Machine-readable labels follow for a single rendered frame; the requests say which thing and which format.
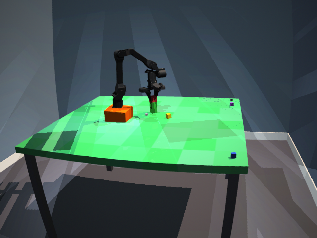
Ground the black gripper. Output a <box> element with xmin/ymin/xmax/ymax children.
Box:
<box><xmin>139</xmin><ymin>79</ymin><xmax>165</xmax><ymax>100</ymax></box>

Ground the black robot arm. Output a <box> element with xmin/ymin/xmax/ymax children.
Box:
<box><xmin>112</xmin><ymin>48</ymin><xmax>167</xmax><ymax>108</ymax></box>

